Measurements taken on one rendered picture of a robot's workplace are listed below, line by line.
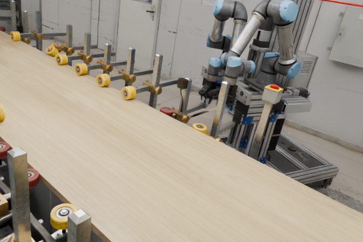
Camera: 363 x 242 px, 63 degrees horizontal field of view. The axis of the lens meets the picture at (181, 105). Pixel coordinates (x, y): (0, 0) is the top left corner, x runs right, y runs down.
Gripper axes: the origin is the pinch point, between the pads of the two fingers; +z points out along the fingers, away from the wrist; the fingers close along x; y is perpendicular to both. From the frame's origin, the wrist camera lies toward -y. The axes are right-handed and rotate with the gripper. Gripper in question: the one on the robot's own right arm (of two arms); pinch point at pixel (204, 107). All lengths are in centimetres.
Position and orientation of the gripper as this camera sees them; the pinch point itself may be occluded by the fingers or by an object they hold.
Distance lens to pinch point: 212.4
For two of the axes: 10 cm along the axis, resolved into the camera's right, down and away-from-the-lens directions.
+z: -1.6, 9.1, 3.9
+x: -7.7, -3.6, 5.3
